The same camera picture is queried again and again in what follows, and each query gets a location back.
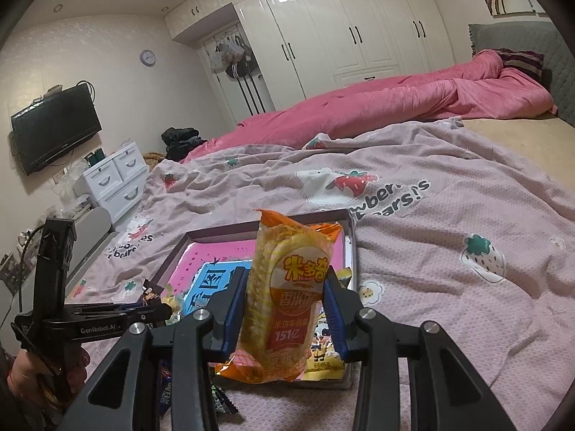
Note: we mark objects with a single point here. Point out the dark brown snack packet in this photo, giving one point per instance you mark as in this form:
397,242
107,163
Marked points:
150,295

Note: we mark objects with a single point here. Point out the coat rack with bags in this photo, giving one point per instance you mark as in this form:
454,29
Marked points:
236,69

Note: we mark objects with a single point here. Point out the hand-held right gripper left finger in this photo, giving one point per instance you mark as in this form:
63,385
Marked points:
236,309

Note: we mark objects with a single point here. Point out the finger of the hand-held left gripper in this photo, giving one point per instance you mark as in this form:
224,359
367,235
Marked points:
152,315
99,309

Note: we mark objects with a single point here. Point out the beige mattress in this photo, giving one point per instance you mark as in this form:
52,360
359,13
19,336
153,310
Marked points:
530,143

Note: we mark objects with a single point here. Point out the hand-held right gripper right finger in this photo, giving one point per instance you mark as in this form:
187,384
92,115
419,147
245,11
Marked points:
334,318

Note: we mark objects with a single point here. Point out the orange rice cracker packet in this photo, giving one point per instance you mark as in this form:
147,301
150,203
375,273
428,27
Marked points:
292,305

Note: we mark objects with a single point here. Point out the grey quilted headboard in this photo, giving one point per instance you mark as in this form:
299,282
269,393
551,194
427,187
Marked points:
557,63

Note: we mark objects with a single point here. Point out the yellow cow-print snack packet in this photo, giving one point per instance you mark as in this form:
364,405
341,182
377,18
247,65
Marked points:
321,345

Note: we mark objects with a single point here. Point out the light green snack packet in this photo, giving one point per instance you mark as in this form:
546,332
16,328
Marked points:
173,301

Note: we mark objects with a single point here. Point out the pink quilt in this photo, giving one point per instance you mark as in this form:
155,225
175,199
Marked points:
359,103

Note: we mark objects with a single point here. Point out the strawberry printed blanket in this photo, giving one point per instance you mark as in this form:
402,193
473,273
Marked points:
426,301

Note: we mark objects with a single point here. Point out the black television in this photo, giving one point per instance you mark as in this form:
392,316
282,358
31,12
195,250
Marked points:
54,130

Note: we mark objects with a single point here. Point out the striped pillow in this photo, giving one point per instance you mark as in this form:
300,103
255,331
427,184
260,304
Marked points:
523,60

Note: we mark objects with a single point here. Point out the white drawer cabinet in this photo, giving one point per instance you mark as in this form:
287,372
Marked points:
117,175

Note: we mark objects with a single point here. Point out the white wardrobe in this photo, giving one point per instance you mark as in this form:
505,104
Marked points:
359,31

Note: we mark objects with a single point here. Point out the round wall clock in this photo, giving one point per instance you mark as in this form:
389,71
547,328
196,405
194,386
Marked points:
148,57

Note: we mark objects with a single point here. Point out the person's left hand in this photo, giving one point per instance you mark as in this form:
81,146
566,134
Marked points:
22,372

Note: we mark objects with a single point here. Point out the dark clothes pile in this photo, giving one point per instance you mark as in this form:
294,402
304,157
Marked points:
179,141

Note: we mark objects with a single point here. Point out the pink workbook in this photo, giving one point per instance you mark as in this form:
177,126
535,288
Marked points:
211,251

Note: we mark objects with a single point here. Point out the grey shallow box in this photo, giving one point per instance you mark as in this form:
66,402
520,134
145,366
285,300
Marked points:
351,251

